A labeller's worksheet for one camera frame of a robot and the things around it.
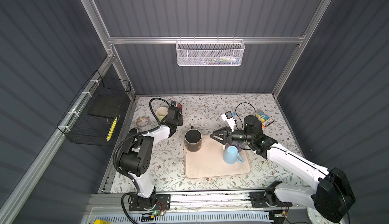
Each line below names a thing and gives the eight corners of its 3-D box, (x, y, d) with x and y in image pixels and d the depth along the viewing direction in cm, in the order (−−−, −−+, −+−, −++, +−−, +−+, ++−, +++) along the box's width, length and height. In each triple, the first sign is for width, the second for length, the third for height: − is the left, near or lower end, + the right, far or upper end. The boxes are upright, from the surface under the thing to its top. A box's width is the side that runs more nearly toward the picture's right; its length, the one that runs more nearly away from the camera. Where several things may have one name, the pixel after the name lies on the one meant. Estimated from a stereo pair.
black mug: (182, 146, 95) (180, 136, 86) (192, 135, 100) (191, 125, 91) (194, 155, 91) (194, 146, 82) (204, 144, 96) (205, 134, 87)
